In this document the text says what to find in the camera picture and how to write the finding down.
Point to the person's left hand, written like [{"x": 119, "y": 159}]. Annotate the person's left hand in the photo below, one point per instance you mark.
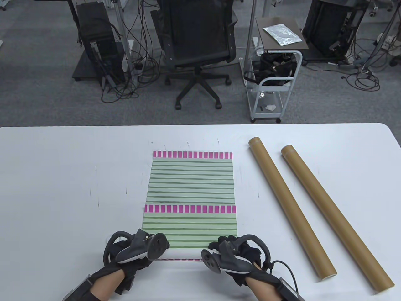
[{"x": 141, "y": 265}]

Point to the person's right hand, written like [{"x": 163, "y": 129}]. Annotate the person's right hand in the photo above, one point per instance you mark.
[{"x": 250, "y": 254}]

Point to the brown cardboard mailing tube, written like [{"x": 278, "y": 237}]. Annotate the brown cardboard mailing tube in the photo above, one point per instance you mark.
[
  {"x": 332, "y": 213},
  {"x": 288, "y": 203}
]

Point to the person's left forearm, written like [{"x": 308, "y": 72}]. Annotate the person's left forearm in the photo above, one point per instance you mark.
[{"x": 106, "y": 285}]

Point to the person's right forearm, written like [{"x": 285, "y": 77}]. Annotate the person's right forearm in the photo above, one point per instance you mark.
[{"x": 263, "y": 290}]

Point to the grey left hand controller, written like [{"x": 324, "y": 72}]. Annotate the grey left hand controller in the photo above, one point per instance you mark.
[{"x": 155, "y": 246}]

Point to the grey hand controller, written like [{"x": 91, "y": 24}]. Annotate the grey hand controller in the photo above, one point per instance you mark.
[
  {"x": 155, "y": 246},
  {"x": 211, "y": 261}
]

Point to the grey right hand controller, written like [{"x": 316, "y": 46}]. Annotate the grey right hand controller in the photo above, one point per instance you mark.
[{"x": 211, "y": 261}]

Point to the crumpled white paper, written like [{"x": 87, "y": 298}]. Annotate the crumpled white paper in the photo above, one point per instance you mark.
[{"x": 270, "y": 108}]

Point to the white wheeled utility cart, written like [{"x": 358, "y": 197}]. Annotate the white wheeled utility cart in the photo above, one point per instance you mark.
[{"x": 269, "y": 94}]

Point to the black bag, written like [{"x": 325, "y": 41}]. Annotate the black bag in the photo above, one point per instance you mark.
[{"x": 275, "y": 67}]

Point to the brown side table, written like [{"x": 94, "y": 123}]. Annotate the brown side table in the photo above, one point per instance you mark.
[{"x": 272, "y": 42}]

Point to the silver plastic bag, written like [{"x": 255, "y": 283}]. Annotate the silver plastic bag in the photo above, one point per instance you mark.
[{"x": 282, "y": 34}]

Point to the metal pole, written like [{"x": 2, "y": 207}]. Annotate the metal pole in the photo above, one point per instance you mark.
[{"x": 250, "y": 31}]

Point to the black mesh office chair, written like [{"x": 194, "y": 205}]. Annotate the black mesh office chair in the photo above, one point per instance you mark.
[{"x": 200, "y": 34}]

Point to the black computer tower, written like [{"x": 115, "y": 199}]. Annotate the black computer tower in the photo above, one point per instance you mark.
[{"x": 94, "y": 34}]

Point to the black equipment rack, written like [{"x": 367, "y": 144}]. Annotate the black equipment rack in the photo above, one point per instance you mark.
[{"x": 332, "y": 28}]

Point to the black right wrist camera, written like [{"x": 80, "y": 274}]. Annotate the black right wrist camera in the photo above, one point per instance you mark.
[{"x": 289, "y": 291}]

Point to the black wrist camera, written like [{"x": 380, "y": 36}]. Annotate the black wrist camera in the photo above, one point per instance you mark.
[
  {"x": 76, "y": 290},
  {"x": 289, "y": 291}
]

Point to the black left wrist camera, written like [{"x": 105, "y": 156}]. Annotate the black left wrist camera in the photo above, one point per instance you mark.
[{"x": 76, "y": 290}]

